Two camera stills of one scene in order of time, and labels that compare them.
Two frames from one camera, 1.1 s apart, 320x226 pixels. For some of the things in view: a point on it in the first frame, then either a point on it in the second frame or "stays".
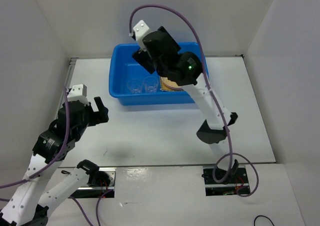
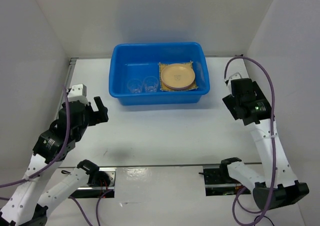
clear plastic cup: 135,85 stays
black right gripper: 142,59 → 229,101
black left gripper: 103,112 stays
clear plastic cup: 150,84 stays
